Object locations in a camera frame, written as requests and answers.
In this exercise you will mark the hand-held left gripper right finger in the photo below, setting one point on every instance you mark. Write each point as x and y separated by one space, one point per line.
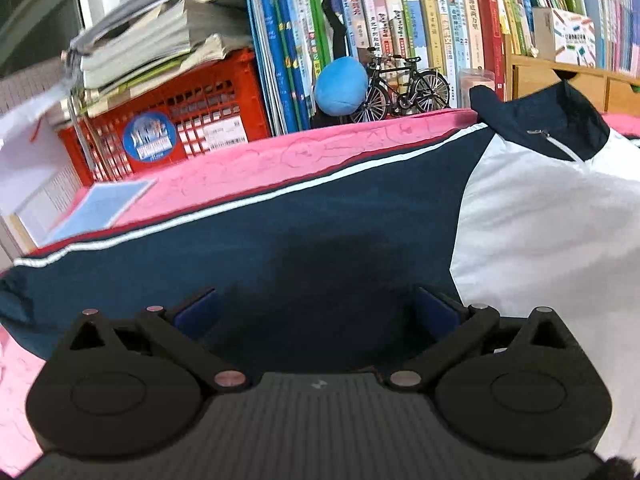
440 310

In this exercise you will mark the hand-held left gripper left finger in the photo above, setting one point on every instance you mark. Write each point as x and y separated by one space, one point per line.
197 312

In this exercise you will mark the navy white jacket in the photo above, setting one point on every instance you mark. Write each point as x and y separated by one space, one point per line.
300 220

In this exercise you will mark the light blue booklet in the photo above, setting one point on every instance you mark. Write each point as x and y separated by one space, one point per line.
105 207

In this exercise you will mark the pink bunny print blanket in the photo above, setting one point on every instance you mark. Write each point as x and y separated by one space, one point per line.
240 165

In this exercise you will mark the large red plastic crate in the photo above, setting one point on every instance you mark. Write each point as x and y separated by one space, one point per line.
200 110

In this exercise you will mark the black model bicycle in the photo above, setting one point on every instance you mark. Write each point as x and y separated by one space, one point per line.
405 87

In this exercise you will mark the loose white paper sheets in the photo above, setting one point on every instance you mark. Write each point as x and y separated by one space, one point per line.
30 160

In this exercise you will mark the clear plastic cup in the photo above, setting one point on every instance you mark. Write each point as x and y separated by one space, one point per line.
477 85

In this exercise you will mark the round blue plush ball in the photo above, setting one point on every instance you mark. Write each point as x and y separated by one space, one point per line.
342 85

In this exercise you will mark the wooden drawer organizer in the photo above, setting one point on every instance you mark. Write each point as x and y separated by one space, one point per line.
550 80

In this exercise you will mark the stack of papers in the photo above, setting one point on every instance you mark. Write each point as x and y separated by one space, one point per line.
150 35

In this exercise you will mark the row of tall picture books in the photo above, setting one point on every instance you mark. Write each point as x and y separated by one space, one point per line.
400 15

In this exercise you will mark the white colourful print box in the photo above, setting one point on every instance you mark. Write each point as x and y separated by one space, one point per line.
567 37

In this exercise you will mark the row of blue pink books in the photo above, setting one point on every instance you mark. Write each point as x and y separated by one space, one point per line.
615 25

